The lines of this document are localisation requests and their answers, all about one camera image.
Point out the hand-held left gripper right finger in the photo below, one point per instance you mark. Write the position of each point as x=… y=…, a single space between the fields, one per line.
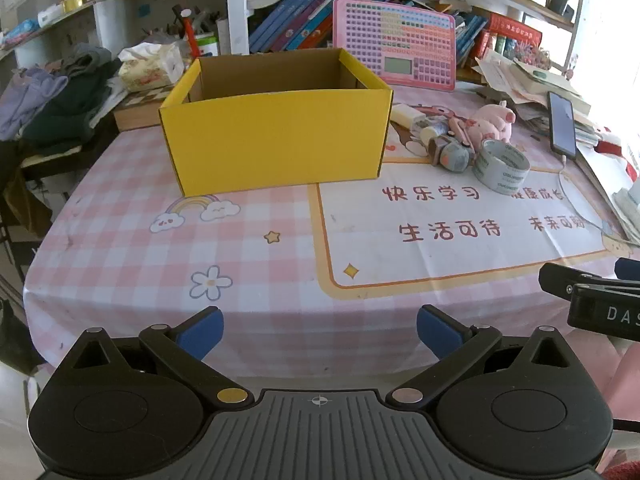
x=437 y=332

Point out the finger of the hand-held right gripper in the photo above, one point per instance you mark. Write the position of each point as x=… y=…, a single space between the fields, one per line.
x=600 y=312
x=630 y=269

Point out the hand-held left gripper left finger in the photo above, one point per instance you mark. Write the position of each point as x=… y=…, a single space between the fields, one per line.
x=202 y=332

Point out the clear tape roll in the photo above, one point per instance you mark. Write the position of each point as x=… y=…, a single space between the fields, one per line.
x=502 y=176

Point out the grey toy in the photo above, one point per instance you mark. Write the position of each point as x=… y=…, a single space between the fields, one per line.
x=452 y=155

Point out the pink pig plush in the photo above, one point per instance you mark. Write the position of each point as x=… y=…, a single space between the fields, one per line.
x=492 y=122

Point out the yellow cardboard box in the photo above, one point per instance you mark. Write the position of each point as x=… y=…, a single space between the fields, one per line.
x=275 y=145

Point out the white charger plug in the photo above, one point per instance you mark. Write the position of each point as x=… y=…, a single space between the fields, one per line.
x=406 y=115

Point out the white small container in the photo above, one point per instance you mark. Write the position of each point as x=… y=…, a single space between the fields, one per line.
x=50 y=15

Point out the pink clothing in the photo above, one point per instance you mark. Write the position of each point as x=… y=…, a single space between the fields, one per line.
x=625 y=375

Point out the red and white pouch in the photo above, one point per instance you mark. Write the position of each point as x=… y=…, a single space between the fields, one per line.
x=617 y=152

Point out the black smartphone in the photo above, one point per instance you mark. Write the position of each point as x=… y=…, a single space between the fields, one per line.
x=562 y=125

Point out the pile of papers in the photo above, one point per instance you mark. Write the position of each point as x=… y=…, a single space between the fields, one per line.
x=520 y=77

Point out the wooden chessboard box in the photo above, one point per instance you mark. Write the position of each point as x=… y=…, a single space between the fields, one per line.
x=137 y=116

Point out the dark green garment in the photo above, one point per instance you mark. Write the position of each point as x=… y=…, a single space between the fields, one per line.
x=65 y=110

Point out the red box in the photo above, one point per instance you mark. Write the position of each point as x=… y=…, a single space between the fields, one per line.
x=515 y=32

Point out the floral tissue pack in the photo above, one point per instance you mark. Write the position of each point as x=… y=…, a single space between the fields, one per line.
x=150 y=67

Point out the green and white cup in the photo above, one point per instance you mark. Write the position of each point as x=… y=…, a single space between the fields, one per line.
x=207 y=45

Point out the purple garment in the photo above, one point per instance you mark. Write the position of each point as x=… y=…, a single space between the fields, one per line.
x=25 y=100

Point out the grey garment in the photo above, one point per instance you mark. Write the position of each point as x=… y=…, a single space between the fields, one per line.
x=87 y=57

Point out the pink toy laptop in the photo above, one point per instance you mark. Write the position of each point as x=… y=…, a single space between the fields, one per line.
x=395 y=35

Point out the row of blue books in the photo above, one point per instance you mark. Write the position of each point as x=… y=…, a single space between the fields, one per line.
x=285 y=20

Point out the white bookshelf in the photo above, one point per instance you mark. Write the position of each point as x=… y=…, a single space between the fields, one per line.
x=237 y=5

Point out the blue wipes packet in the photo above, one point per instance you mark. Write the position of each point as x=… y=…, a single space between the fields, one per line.
x=20 y=32

